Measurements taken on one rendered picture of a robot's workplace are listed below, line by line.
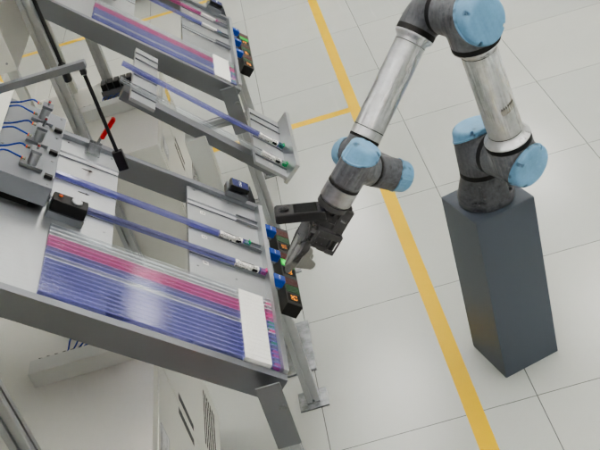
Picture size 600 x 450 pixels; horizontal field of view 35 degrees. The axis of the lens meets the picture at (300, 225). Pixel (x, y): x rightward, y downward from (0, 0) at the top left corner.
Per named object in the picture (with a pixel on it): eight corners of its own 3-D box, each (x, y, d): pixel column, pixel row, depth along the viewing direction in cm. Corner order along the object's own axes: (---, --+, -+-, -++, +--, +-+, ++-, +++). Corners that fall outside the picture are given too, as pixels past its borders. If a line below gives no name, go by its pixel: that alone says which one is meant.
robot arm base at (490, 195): (495, 174, 266) (489, 144, 261) (526, 195, 254) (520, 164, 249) (447, 196, 263) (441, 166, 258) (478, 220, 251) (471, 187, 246)
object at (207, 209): (250, 218, 251) (255, 208, 250) (273, 385, 196) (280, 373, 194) (182, 192, 245) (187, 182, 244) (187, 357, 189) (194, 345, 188)
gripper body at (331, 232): (330, 259, 220) (356, 217, 215) (297, 246, 217) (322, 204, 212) (326, 241, 227) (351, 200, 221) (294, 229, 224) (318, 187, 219)
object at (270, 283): (250, 228, 253) (262, 205, 250) (273, 395, 197) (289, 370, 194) (245, 226, 253) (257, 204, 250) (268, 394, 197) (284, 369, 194)
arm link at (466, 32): (515, 155, 250) (454, -29, 219) (558, 172, 239) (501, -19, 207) (482, 183, 247) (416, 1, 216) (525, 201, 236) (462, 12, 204)
